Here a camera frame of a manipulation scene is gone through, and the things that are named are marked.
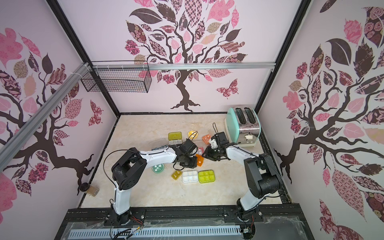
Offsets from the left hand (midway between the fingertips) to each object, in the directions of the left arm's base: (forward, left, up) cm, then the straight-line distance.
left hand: (196, 167), depth 90 cm
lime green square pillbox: (-5, -6, 0) cm, 8 cm away
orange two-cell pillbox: (+4, -2, +2) cm, 5 cm away
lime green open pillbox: (+22, +15, +1) cm, 27 cm away
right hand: (+7, -5, +5) cm, 10 cm away
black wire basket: (+48, +49, +34) cm, 77 cm away
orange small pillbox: (+22, -7, +1) cm, 23 cm away
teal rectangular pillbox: (+15, +22, +1) cm, 27 cm away
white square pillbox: (-6, +4, +1) cm, 7 cm away
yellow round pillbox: (+25, +2, 0) cm, 26 cm away
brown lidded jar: (-15, +55, +8) cm, 58 cm away
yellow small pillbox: (-5, +12, +1) cm, 13 cm away
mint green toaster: (+20, -29, +16) cm, 39 cm away
